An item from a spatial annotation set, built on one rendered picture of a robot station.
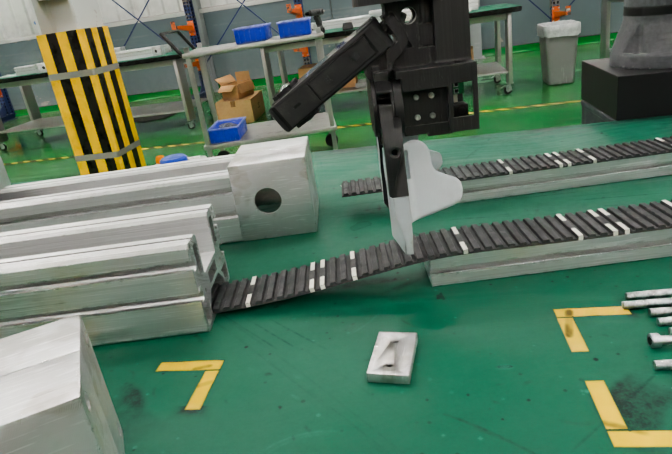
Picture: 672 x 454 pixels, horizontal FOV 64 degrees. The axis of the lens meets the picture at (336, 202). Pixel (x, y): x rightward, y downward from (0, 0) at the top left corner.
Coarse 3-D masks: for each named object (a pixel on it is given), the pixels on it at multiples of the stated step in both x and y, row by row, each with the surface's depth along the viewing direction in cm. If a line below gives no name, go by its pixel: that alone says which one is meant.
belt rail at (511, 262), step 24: (600, 240) 47; (624, 240) 47; (648, 240) 47; (432, 264) 48; (456, 264) 48; (480, 264) 48; (504, 264) 48; (528, 264) 48; (552, 264) 48; (576, 264) 48; (600, 264) 48
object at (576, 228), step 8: (560, 216) 50; (568, 216) 50; (560, 224) 49; (568, 224) 49; (576, 224) 49; (584, 224) 48; (568, 232) 48; (576, 232) 47; (584, 232) 47; (592, 232) 46; (576, 240) 46
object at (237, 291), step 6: (234, 282) 52; (240, 282) 53; (246, 282) 52; (234, 288) 51; (240, 288) 51; (246, 288) 51; (228, 294) 50; (234, 294) 51; (240, 294) 50; (228, 300) 49; (234, 300) 50; (240, 300) 49; (228, 306) 48; (234, 306) 48; (240, 306) 48
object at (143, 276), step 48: (0, 240) 51; (48, 240) 51; (96, 240) 51; (144, 240) 46; (192, 240) 45; (0, 288) 46; (48, 288) 45; (96, 288) 45; (144, 288) 45; (192, 288) 45; (0, 336) 46; (96, 336) 46; (144, 336) 46
